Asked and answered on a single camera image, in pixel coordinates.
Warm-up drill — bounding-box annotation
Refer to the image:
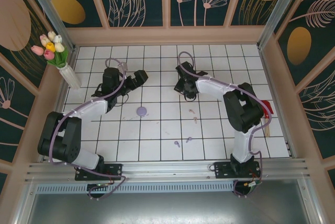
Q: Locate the red toy shovel wooden handle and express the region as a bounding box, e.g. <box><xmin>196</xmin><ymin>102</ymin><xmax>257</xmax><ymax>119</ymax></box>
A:
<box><xmin>261</xmin><ymin>100</ymin><xmax>274</xmax><ymax>138</ymax></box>

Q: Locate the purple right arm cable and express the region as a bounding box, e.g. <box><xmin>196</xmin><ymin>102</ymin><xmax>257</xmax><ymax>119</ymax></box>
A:
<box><xmin>177</xmin><ymin>51</ymin><xmax>263</xmax><ymax>198</ymax></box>

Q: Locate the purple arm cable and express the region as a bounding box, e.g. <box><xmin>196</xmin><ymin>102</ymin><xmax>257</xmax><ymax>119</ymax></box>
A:
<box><xmin>177</xmin><ymin>51</ymin><xmax>263</xmax><ymax>198</ymax></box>
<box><xmin>48</xmin><ymin>58</ymin><xmax>129</xmax><ymax>201</ymax></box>

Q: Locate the slotted grey cable duct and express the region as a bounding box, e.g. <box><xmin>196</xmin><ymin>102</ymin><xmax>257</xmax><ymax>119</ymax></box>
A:
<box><xmin>35</xmin><ymin>181</ymin><xmax>236</xmax><ymax>195</ymax></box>

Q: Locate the aluminium mounting rail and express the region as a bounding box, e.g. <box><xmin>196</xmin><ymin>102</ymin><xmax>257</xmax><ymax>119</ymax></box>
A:
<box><xmin>25</xmin><ymin>158</ymin><xmax>312</xmax><ymax>183</ymax></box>

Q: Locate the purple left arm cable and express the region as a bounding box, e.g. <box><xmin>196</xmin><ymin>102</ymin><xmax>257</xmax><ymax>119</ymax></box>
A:
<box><xmin>48</xmin><ymin>58</ymin><xmax>129</xmax><ymax>201</ymax></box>

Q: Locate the white ribbed vase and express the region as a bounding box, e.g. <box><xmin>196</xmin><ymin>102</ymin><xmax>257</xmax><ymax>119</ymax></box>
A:
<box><xmin>58</xmin><ymin>63</ymin><xmax>81</xmax><ymax>91</ymax></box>

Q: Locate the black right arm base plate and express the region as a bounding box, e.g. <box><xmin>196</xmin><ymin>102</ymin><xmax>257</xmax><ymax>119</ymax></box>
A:
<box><xmin>214</xmin><ymin>161</ymin><xmax>262</xmax><ymax>180</ymax></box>

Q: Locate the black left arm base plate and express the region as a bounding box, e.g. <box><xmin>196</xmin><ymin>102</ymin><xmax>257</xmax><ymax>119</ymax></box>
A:
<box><xmin>75</xmin><ymin>163</ymin><xmax>124</xmax><ymax>182</ymax></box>

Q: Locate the artificial tulip bouquet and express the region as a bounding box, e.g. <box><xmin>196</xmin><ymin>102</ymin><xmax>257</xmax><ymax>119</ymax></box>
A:
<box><xmin>30</xmin><ymin>30</ymin><xmax>69</xmax><ymax>69</ymax></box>

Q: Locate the aluminium corner post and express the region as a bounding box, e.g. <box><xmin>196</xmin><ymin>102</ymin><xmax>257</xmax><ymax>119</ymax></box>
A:
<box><xmin>22</xmin><ymin>0</ymin><xmax>76</xmax><ymax>47</ymax></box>
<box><xmin>257</xmin><ymin>0</ymin><xmax>302</xmax><ymax>50</ymax></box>

